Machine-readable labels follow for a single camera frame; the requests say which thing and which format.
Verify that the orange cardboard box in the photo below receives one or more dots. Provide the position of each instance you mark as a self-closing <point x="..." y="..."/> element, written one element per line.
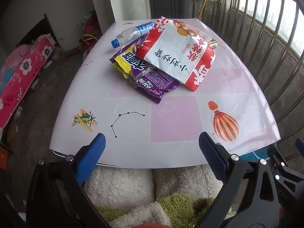
<point x="2" y="159"/>

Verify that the small cardboard box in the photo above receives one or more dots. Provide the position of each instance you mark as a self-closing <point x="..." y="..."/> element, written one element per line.
<point x="213" y="44"/>

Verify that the red white snack bag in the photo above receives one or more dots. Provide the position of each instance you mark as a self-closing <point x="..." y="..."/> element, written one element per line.
<point x="175" y="54"/>

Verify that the yellow broomstick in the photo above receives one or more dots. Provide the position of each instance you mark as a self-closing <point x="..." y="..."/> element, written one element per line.
<point x="203" y="2"/>

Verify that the clear plastic bottle blue label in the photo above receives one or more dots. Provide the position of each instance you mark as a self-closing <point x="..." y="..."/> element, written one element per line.
<point x="133" y="33"/>

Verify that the black bed frame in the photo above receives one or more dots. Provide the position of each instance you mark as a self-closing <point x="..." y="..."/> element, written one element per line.
<point x="35" y="28"/>

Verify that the purple yellow snack bag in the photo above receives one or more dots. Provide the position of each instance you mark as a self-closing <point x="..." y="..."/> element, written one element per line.
<point x="152" y="83"/>

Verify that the pile of colourful clothes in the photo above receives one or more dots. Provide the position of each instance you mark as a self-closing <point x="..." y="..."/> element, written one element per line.
<point x="89" y="23"/>

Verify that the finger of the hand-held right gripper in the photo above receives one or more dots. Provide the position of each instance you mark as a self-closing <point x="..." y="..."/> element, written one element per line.
<point x="300" y="145"/>
<point x="279" y="162"/>

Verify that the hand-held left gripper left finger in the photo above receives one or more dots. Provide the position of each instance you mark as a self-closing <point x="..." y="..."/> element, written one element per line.
<point x="91" y="156"/>

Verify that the white green fluffy rug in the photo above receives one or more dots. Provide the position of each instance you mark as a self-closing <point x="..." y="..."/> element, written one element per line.
<point x="118" y="190"/>

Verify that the pink floral blanket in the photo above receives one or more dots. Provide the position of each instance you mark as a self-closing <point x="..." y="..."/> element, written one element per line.
<point x="21" y="76"/>

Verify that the blue plastic basket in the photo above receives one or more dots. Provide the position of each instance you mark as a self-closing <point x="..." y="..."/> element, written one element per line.
<point x="255" y="155"/>

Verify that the metal railing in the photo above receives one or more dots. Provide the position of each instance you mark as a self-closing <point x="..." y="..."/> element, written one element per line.
<point x="248" y="0"/>

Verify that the pink printed tablecloth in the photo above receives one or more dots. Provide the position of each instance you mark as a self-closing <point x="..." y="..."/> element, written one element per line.
<point x="173" y="123"/>

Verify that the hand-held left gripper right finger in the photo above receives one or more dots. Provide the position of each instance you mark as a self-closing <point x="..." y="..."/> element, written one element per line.
<point x="211" y="156"/>

